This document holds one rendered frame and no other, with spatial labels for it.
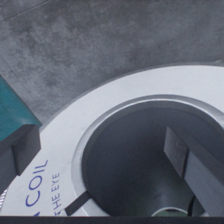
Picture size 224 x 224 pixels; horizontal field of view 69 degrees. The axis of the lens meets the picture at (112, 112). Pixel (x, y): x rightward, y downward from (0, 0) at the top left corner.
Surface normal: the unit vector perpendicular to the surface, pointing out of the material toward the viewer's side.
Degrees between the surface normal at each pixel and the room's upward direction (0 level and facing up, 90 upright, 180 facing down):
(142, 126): 9
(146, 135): 8
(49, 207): 90
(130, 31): 0
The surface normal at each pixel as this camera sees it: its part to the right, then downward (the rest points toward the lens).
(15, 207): -0.31, -0.74
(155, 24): -0.11, 0.65
